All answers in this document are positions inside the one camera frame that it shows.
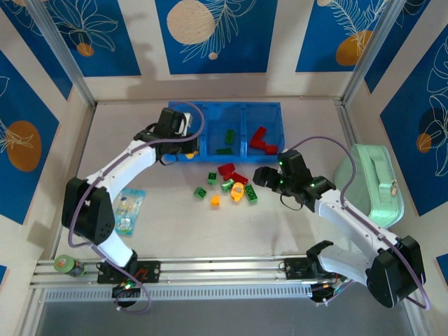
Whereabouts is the orange rounded lego piece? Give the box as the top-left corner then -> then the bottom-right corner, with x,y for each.
230,181 -> 246,202

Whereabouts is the mint green zip case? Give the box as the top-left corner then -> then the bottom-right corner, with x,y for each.
332,143 -> 407,230

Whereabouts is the clear plastic packet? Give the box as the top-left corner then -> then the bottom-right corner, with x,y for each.
113,188 -> 146,237

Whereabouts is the small jar with green lid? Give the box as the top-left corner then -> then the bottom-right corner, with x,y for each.
52,254 -> 86,278

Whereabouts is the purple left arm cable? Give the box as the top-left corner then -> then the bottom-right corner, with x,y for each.
68,101 -> 207,315

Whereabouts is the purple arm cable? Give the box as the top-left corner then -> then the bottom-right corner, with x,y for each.
68,101 -> 207,315
286,135 -> 431,311

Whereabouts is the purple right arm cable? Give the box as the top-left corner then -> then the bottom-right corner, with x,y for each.
286,135 -> 431,311

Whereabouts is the aluminium table side rail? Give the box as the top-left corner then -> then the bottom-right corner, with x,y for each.
34,103 -> 96,262
335,101 -> 355,151

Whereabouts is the blue floral wall panel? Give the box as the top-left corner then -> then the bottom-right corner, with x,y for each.
0,50 -> 60,225
379,24 -> 448,217
34,0 -> 141,77
155,0 -> 278,75
295,0 -> 386,74

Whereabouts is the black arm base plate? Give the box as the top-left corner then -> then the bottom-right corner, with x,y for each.
283,258 -> 316,280
97,260 -> 162,284

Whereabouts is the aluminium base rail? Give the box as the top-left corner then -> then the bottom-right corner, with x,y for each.
29,257 -> 354,286

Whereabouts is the aluminium frame post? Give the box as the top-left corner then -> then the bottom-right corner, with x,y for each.
339,0 -> 403,106
26,0 -> 97,108

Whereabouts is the grey slotted cable duct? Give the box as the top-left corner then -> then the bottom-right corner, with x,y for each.
41,285 -> 314,302

